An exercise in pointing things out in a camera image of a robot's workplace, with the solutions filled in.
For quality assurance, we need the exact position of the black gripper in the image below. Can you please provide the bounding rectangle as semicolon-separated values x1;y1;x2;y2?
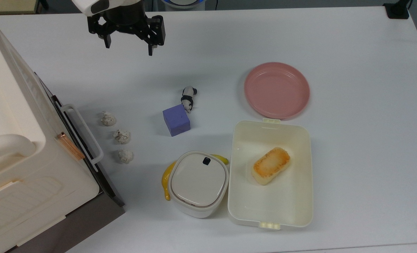
87;5;166;56

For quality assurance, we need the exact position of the purple cube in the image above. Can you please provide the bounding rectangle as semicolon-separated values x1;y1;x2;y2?
162;104;191;137

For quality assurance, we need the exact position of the pink plate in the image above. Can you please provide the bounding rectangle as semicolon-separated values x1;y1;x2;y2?
244;62;311;120

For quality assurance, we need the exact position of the white crumpled lump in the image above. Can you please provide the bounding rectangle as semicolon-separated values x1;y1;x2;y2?
113;129;131;144
100;111;117;127
118;149;134;164

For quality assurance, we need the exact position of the panda figurine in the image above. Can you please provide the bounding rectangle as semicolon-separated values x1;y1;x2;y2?
180;86;198;114

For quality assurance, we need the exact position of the copper strip on oven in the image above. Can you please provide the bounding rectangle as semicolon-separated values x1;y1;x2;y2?
56;132;86;161

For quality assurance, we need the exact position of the yellow banana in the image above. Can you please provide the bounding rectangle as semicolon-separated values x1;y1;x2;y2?
161;154;229;201

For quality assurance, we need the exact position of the cream lidded container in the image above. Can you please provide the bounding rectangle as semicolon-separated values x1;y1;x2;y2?
168;151;229;219

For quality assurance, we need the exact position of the cream toy oven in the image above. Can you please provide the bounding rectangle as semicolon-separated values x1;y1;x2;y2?
0;11;104;253

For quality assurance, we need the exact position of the toasted bread slice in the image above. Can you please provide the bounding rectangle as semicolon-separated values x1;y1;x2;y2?
251;147;291;186

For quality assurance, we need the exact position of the cream plastic box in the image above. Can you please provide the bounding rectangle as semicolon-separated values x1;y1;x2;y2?
227;118;314;231

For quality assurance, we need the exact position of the black stand clamp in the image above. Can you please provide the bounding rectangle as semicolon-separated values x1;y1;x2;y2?
383;0;413;20

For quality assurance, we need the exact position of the robot base with blue ring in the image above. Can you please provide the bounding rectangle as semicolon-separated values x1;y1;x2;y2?
160;0;206;8

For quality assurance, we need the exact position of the white oven door handle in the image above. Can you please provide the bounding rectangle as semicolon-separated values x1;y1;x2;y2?
60;104;104;166

